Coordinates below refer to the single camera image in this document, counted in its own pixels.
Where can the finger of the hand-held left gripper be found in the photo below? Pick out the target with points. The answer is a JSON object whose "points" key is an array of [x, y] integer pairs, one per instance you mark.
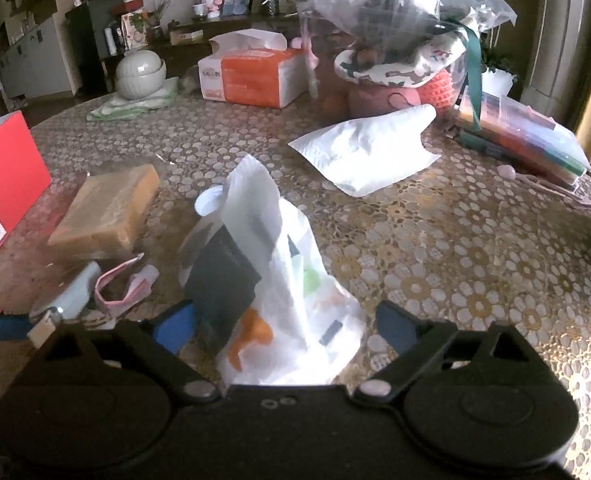
{"points": [[5, 327]]}

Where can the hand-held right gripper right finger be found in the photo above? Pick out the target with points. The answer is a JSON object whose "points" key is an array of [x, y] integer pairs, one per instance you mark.
{"points": [[393, 322]]}

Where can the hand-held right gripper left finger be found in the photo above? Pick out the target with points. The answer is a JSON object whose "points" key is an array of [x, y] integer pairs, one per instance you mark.
{"points": [[175, 330]]}

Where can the dark grey box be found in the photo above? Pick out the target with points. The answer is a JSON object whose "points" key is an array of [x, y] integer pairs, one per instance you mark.
{"points": [[220, 280]]}

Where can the white plastic bag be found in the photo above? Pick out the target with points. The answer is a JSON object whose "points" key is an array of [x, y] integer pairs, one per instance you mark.
{"points": [[285, 260]]}

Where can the brown packet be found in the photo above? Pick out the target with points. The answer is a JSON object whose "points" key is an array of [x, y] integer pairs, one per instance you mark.
{"points": [[105, 205]]}

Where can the red cardboard box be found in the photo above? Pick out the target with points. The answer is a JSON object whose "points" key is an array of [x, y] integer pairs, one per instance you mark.
{"points": [[5, 175]]}

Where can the pale blue tube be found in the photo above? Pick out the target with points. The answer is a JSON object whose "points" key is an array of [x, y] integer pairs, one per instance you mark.
{"points": [[70, 292]]}

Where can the white round cup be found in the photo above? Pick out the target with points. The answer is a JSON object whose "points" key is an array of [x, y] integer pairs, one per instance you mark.
{"points": [[208, 205]]}

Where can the white tissue sheet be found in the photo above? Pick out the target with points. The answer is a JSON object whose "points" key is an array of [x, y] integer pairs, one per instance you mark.
{"points": [[370, 152]]}

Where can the stack of coloured folders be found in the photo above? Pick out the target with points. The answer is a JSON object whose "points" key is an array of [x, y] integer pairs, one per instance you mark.
{"points": [[525, 145]]}

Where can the pink crochet basket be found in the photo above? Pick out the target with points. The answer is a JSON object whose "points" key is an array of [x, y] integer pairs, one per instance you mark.
{"points": [[395, 97]]}

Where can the green folded cloth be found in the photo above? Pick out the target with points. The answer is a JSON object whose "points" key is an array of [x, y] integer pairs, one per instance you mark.
{"points": [[125, 105]]}

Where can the green ribbon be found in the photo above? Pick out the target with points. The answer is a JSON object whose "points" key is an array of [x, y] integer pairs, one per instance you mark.
{"points": [[471, 75]]}

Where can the pale green ceramic jar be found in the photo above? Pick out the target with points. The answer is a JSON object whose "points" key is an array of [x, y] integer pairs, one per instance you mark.
{"points": [[140, 72]]}

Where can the white plant pot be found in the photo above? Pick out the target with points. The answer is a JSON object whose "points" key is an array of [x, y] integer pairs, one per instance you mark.
{"points": [[498, 82]]}

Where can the orange white tissue pack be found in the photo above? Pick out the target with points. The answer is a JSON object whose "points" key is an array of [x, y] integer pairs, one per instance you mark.
{"points": [[255, 77]]}

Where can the wooden television cabinet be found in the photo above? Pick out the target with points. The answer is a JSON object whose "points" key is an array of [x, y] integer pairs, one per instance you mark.
{"points": [[185, 52]]}

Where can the small cardboard box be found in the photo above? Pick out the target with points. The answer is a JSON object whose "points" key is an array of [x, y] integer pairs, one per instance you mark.
{"points": [[185, 37]]}

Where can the dark side cabinet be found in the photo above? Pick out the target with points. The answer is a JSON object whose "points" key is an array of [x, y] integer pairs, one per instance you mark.
{"points": [[90, 40]]}

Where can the large clear plastic bag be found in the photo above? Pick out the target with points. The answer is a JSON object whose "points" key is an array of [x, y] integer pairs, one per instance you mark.
{"points": [[400, 5]]}

